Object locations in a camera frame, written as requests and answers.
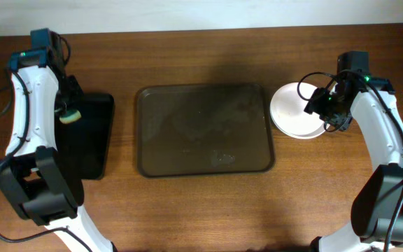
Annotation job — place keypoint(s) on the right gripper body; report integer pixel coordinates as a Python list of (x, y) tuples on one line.
[(332, 115)]

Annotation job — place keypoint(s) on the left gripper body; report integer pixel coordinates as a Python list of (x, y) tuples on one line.
[(68, 101)]

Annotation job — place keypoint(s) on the green yellow sponge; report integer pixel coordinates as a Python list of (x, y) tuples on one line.
[(70, 116)]

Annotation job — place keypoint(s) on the white plate top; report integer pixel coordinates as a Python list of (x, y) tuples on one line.
[(287, 102)]

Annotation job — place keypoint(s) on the white plate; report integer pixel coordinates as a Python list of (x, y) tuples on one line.
[(300, 127), (287, 102)]

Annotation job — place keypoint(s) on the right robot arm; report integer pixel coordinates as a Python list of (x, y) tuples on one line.
[(377, 212)]

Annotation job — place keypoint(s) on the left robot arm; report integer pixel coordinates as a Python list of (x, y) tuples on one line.
[(34, 177)]

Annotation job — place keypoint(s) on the black rectangular tray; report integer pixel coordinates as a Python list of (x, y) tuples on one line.
[(83, 144)]

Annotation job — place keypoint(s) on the brown plastic serving tray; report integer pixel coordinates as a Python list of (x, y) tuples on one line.
[(196, 130)]

